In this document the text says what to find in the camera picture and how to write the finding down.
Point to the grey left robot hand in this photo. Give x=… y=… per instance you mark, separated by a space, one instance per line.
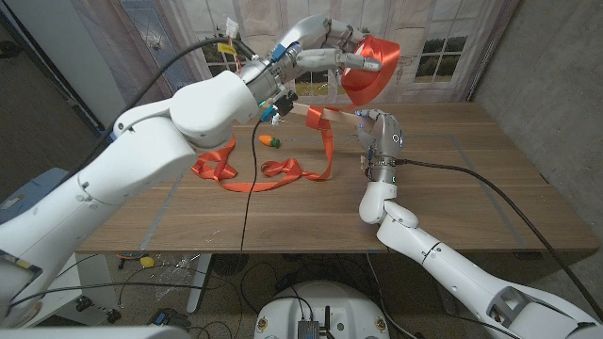
x=306 y=35

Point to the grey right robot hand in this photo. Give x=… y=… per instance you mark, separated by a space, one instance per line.
x=388 y=136

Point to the wooden slat clip hanger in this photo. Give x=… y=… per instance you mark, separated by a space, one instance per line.
x=344 y=115

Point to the orange satin ribbon roll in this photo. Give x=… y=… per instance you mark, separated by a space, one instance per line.
x=372 y=80

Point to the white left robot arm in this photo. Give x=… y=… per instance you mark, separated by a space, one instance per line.
x=141 y=155

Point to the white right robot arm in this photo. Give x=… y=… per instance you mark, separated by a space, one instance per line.
x=447 y=273

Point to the toy carrot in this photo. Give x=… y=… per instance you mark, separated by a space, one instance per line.
x=267 y=140

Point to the small yellow toy fruit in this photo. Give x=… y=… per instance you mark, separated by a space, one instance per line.
x=147 y=262

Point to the printed window backdrop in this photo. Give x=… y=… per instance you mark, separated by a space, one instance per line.
x=438 y=47

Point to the white robot torso base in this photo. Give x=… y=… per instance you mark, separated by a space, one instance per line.
x=320 y=306

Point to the white table leg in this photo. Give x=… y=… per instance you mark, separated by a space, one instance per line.
x=198 y=282

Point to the blue plastic bin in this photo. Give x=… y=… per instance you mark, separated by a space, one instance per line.
x=28 y=193

